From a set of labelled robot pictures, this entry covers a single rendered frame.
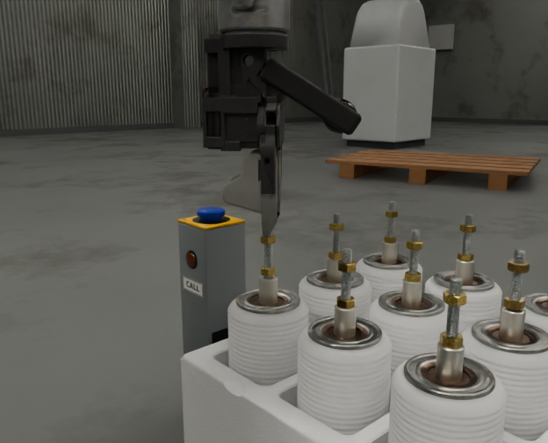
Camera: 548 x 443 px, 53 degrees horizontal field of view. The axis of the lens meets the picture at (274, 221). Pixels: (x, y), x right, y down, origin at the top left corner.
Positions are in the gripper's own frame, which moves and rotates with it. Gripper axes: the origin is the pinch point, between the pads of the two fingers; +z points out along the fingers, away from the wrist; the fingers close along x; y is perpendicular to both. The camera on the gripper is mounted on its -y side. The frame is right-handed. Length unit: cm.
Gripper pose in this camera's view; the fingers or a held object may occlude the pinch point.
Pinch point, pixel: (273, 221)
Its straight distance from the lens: 62.0
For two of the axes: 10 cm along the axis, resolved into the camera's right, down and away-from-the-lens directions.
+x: -0.9, 2.2, -9.7
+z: 0.0, 9.7, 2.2
